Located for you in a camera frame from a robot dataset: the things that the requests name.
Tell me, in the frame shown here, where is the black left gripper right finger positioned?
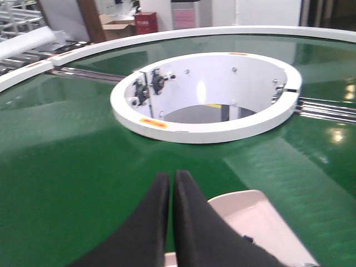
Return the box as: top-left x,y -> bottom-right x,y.
172,170 -> 283,266

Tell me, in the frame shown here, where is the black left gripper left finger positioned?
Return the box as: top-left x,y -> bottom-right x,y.
69,172 -> 170,266

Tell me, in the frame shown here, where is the pink plastic dustpan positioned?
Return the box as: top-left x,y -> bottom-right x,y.
164,190 -> 318,266

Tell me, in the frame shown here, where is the green conveyor belt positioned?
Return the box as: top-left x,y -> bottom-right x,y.
0,33 -> 356,267

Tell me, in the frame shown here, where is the white outer conveyor rim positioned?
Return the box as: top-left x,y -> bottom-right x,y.
1,25 -> 355,92

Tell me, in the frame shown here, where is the black bearing block left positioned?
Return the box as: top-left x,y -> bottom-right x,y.
133,78 -> 149,106

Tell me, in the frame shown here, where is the black bearing block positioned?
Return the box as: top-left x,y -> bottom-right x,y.
133,78 -> 149,106
151,68 -> 165,95

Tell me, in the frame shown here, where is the black bearing block right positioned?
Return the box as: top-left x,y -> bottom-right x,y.
151,68 -> 165,95

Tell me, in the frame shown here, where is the cardboard box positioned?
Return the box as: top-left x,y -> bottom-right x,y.
99,14 -> 135,41

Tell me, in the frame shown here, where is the red cabinet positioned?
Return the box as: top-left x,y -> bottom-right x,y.
134,12 -> 159,34

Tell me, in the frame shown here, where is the grey floor standing unit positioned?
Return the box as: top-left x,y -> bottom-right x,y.
171,0 -> 200,29

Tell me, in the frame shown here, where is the white foam roll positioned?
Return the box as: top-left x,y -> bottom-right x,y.
1,26 -> 56,60

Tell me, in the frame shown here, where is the brown wooden pillar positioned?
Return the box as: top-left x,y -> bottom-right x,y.
76,0 -> 106,43

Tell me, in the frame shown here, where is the white inner conveyor ring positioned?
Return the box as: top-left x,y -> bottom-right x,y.
110,51 -> 303,145

